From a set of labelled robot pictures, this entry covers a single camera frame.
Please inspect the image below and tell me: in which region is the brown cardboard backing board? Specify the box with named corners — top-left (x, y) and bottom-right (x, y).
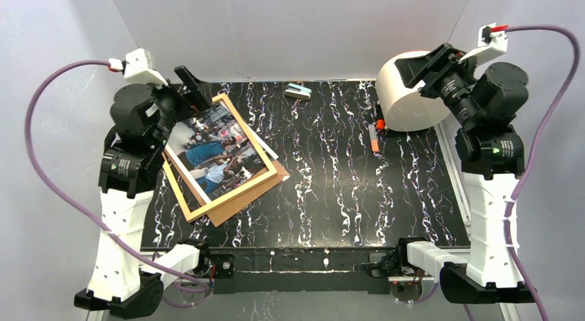
top-left (206, 159), bottom-right (290, 227)

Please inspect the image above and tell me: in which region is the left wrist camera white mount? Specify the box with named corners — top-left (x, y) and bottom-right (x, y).
top-left (107, 48), bottom-right (169, 86)

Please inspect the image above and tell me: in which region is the light wooden picture frame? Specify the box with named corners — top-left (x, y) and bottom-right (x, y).
top-left (163, 93), bottom-right (286, 226)

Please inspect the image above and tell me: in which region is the orange grey marker pen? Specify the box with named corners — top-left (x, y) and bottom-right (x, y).
top-left (368, 119), bottom-right (386, 153)

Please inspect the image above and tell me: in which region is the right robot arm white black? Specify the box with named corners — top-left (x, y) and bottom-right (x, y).
top-left (388, 43), bottom-right (535, 304)

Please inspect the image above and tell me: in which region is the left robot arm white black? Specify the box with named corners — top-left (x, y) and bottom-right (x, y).
top-left (74, 66), bottom-right (212, 320)

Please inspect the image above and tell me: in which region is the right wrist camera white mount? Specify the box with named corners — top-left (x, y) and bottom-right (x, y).
top-left (459, 23), bottom-right (508, 67)

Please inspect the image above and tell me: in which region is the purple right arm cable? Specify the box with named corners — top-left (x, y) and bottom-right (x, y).
top-left (464, 25), bottom-right (582, 321)

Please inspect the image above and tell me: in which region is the printed street photo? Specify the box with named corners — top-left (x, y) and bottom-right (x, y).
top-left (164, 95), bottom-right (277, 209)

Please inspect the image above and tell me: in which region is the white cylindrical container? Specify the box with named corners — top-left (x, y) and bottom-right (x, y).
top-left (375, 50), bottom-right (450, 132)

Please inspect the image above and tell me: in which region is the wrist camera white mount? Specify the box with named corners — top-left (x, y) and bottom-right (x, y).
top-left (107, 48), bottom-right (169, 86)
top-left (459, 23), bottom-right (508, 67)

